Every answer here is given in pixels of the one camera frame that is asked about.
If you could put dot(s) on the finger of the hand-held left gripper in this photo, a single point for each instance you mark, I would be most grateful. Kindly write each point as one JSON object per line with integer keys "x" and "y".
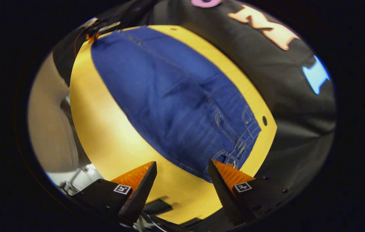
{"x": 93, "y": 36}

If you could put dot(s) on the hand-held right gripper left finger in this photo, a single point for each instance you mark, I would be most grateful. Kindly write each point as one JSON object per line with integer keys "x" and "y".
{"x": 142, "y": 193}

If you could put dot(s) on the black backdrop cloth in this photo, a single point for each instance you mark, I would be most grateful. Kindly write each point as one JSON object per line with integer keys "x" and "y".
{"x": 298, "y": 112}

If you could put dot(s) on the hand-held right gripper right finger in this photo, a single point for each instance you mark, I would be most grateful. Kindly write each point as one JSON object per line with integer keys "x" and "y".
{"x": 225, "y": 193}

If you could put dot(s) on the blue jeans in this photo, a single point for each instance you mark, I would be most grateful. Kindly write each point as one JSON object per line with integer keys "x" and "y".
{"x": 169, "y": 96}

